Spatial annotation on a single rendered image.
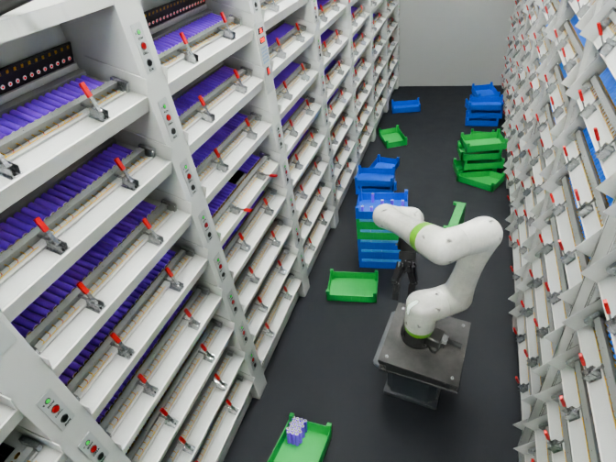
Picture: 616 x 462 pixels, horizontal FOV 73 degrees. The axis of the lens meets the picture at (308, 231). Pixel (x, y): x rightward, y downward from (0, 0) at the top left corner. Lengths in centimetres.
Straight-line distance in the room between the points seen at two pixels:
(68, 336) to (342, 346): 152
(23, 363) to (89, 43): 80
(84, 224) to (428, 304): 125
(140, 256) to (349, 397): 130
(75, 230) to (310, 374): 149
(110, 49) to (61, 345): 75
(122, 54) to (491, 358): 206
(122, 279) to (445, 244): 99
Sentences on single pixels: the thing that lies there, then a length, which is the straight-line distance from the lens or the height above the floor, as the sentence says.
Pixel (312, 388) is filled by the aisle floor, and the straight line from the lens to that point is 224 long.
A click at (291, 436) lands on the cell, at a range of 206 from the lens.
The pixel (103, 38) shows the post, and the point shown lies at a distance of 129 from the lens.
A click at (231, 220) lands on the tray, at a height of 96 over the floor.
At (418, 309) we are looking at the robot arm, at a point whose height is 59.
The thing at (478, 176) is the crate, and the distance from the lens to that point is 368.
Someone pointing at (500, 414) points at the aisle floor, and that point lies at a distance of 222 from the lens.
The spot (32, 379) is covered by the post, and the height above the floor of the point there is 118.
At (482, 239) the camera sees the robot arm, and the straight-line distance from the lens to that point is 150.
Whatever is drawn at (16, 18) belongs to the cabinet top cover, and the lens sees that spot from 105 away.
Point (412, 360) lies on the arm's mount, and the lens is 189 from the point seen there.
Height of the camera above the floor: 190
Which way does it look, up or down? 38 degrees down
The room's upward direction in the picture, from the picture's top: 9 degrees counter-clockwise
